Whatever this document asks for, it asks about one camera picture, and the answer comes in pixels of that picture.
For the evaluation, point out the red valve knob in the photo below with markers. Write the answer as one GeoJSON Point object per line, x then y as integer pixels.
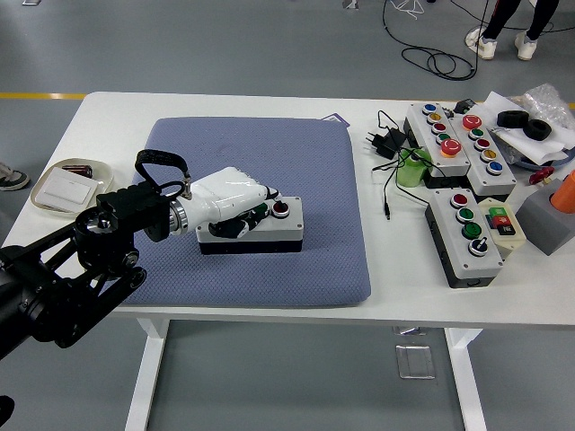
{"type": "Point", "coordinates": [541, 174]}

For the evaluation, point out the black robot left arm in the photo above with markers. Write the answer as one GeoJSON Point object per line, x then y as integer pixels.
{"type": "Point", "coordinates": [121, 202]}

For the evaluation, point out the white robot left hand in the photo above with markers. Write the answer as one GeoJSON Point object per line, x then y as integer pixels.
{"type": "Point", "coordinates": [224, 193]}

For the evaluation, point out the grey block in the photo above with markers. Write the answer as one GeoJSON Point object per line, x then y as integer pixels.
{"type": "Point", "coordinates": [543, 224]}

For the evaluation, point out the white table leg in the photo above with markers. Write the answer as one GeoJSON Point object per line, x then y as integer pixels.
{"type": "Point", "coordinates": [146, 372]}
{"type": "Point", "coordinates": [467, 381]}

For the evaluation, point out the blue-grey padded mat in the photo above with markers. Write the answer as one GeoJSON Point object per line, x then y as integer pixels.
{"type": "Point", "coordinates": [278, 148]}

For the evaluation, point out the cream three-button switch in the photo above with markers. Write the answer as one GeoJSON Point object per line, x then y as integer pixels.
{"type": "Point", "coordinates": [510, 242]}

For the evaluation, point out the grey five-button control box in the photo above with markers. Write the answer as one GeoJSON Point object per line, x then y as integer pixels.
{"type": "Point", "coordinates": [489, 182]}
{"type": "Point", "coordinates": [453, 164]}

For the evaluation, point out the grey four-button control box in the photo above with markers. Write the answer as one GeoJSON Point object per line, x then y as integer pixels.
{"type": "Point", "coordinates": [485, 265]}
{"type": "Point", "coordinates": [278, 231]}

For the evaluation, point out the black power adapter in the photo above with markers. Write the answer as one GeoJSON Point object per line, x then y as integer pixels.
{"type": "Point", "coordinates": [386, 143]}

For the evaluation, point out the small dark red object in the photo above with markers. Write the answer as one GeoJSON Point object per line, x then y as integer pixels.
{"type": "Point", "coordinates": [78, 170]}

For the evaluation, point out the white wall switch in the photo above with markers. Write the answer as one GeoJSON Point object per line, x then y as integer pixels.
{"type": "Point", "coordinates": [67, 188]}

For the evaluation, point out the beige shallow tray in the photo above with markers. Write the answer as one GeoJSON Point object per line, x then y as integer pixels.
{"type": "Point", "coordinates": [103, 177]}

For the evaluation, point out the orange cylinder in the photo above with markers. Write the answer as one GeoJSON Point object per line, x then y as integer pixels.
{"type": "Point", "coordinates": [567, 193]}

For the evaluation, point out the person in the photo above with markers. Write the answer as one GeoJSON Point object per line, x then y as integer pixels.
{"type": "Point", "coordinates": [496, 18]}
{"type": "Point", "coordinates": [13, 177]}

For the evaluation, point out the white paper sheet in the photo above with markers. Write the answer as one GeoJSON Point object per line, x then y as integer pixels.
{"type": "Point", "coordinates": [545, 148]}

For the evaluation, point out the small black device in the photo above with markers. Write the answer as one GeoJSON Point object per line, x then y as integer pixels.
{"type": "Point", "coordinates": [463, 107]}

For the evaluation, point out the metal floor socket plate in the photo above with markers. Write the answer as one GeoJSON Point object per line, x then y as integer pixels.
{"type": "Point", "coordinates": [415, 361]}

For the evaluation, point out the clear plastic bag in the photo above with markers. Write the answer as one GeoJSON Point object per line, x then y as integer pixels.
{"type": "Point", "coordinates": [545, 101]}

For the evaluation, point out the purple-edged card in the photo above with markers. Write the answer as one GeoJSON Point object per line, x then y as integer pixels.
{"type": "Point", "coordinates": [334, 118]}

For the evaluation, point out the green cylinder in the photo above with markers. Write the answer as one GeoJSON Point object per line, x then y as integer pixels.
{"type": "Point", "coordinates": [411, 175]}

